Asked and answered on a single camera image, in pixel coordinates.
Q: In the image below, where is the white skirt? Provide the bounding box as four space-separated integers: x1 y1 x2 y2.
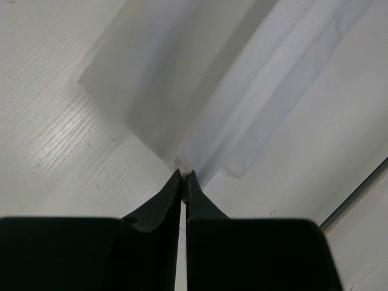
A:
79 1 370 183

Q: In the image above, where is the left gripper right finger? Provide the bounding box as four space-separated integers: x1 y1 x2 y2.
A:
186 173 343 290

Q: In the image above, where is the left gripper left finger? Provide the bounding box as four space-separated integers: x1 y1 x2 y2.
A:
1 172 181 290

